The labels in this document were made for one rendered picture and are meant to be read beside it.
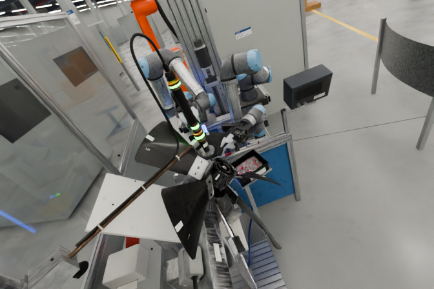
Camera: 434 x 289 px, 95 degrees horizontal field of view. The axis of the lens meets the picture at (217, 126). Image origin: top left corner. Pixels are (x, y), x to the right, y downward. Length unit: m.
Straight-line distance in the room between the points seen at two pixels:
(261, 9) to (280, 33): 0.39
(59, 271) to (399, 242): 2.00
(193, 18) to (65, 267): 1.44
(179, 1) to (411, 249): 2.32
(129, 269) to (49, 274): 0.44
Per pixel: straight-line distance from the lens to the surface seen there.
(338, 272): 1.94
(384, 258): 2.03
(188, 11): 1.59
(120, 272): 1.21
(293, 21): 2.90
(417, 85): 2.51
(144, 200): 0.96
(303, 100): 1.39
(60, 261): 0.80
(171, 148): 0.87
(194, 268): 0.80
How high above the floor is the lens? 1.85
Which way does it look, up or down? 34 degrees down
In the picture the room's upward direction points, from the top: 22 degrees counter-clockwise
